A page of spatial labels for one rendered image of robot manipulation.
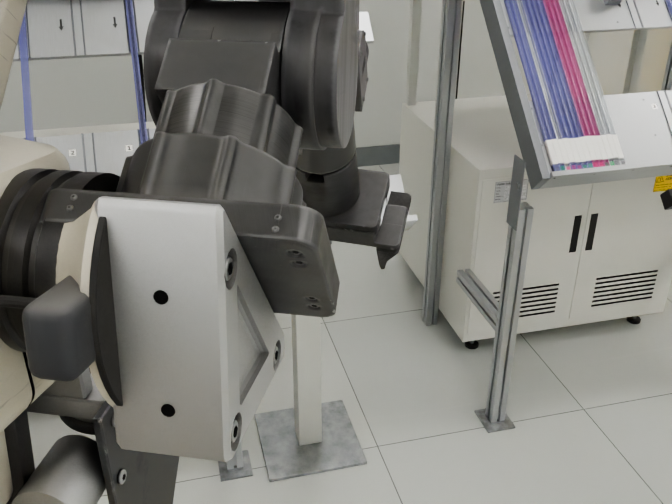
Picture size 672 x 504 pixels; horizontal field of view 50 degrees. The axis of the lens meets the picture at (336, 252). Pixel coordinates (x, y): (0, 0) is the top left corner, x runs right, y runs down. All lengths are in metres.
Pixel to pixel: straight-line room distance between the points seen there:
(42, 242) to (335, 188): 0.34
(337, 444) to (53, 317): 1.71
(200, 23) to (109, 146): 1.18
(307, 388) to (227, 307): 1.56
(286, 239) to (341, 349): 2.02
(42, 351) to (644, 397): 2.10
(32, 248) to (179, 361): 0.08
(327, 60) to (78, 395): 0.26
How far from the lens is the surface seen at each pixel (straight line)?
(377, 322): 2.43
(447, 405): 2.11
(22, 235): 0.32
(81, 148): 1.57
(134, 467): 0.53
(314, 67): 0.37
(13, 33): 0.42
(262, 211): 0.29
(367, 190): 0.65
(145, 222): 0.28
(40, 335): 0.28
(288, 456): 1.93
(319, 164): 0.59
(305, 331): 1.74
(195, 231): 0.27
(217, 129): 0.33
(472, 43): 3.73
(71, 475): 0.49
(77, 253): 0.30
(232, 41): 0.37
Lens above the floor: 1.34
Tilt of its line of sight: 28 degrees down
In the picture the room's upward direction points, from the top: straight up
